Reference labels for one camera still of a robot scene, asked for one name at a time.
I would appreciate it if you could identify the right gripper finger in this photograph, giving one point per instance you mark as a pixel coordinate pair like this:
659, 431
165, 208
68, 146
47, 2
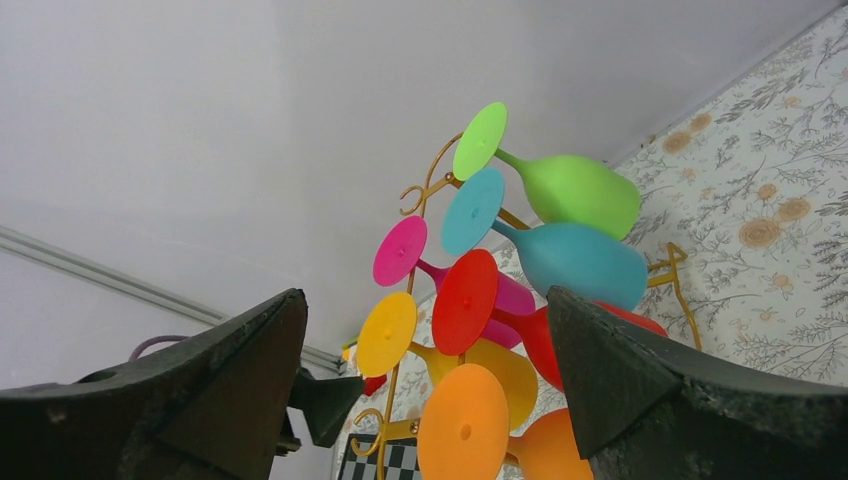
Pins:
644, 406

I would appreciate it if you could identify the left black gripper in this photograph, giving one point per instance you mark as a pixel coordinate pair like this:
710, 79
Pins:
213, 406

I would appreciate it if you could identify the blue plastic wine glass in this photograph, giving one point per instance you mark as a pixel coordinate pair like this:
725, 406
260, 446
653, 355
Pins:
578, 257

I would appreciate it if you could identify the orange plastic wine glass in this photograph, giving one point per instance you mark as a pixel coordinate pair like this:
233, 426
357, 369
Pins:
464, 434

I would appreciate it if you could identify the amber plastic wine glass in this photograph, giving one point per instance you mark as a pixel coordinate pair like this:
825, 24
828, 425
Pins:
387, 335

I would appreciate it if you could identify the red plastic wine glass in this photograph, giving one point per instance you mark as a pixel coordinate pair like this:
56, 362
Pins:
467, 303

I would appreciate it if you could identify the green plastic wine glass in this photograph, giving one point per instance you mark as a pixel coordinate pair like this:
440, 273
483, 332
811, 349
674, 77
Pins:
559, 188

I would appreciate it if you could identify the magenta plastic wine glass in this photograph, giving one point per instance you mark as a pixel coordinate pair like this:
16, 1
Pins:
400, 253

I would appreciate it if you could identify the gold wire glass rack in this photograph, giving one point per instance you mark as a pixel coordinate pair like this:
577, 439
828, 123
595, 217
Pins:
388, 429

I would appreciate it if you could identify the black white checkerboard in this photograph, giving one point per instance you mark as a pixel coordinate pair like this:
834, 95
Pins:
400, 460

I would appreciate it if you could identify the floral table mat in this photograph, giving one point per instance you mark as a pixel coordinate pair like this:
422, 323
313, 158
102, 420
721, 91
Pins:
753, 188

